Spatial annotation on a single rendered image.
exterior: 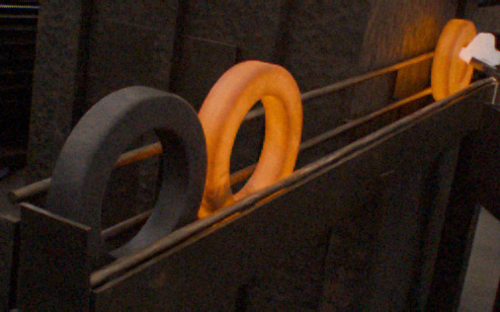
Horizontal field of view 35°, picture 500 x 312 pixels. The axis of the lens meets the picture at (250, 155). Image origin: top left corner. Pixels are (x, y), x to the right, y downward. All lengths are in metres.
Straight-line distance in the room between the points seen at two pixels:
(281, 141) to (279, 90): 0.08
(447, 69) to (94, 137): 0.92
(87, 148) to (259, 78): 0.24
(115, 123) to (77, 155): 0.04
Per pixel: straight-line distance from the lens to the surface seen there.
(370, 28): 1.26
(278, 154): 0.91
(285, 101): 0.87
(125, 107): 0.65
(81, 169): 0.63
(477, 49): 1.50
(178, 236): 0.73
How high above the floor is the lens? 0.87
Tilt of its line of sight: 14 degrees down
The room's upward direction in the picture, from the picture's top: 8 degrees clockwise
